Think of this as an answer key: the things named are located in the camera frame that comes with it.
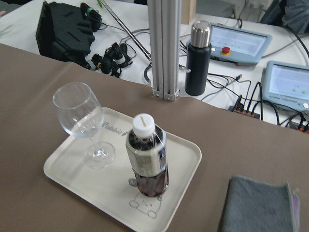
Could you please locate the tea bottle white cap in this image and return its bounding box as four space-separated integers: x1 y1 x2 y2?
126 113 169 197

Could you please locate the clear wine glass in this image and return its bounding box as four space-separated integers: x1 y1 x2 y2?
53 82 115 169

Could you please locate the cream rabbit tray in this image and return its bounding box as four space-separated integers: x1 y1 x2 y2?
43 108 202 232

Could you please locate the black thermos steel cap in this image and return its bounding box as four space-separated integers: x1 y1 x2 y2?
185 20 212 96

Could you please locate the blue teach pendant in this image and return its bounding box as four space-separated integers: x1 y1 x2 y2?
261 61 309 113
186 23 273 65

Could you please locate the black equipment beside table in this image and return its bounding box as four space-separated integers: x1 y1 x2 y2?
36 2 102 69

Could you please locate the grey folded cloth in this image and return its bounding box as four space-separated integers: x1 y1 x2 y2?
219 176 300 232

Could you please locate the aluminium frame post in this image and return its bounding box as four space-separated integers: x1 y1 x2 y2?
147 0 182 102

